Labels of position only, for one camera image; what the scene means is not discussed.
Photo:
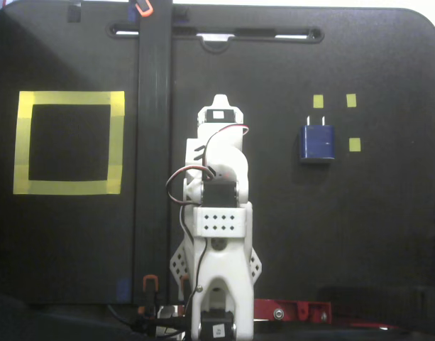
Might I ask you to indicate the blue USB wall charger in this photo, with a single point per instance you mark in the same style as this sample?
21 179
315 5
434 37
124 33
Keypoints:
316 145

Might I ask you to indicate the yellow tape square frame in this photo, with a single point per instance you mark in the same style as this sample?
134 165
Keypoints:
68 97

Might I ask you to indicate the blue tape piece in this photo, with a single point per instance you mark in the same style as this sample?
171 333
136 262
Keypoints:
132 14
122 289

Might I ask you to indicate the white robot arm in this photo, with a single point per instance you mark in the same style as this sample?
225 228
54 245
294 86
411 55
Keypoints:
224 263

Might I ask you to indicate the long black flat bar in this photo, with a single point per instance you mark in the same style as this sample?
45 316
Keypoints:
153 142

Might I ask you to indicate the orange black spring clamp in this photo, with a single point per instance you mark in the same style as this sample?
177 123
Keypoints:
144 10
184 282
150 295

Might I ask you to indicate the red bar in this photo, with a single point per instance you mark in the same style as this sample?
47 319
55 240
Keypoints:
373 325

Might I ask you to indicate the small yellow tape marker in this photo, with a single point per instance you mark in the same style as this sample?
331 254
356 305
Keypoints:
351 100
318 101
355 145

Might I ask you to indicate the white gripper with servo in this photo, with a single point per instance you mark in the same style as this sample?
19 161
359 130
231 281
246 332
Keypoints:
220 115

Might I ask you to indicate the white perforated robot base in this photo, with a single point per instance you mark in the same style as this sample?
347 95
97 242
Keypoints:
171 266

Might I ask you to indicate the red metal bracket clamp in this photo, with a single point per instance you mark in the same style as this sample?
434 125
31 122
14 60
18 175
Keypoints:
295 309

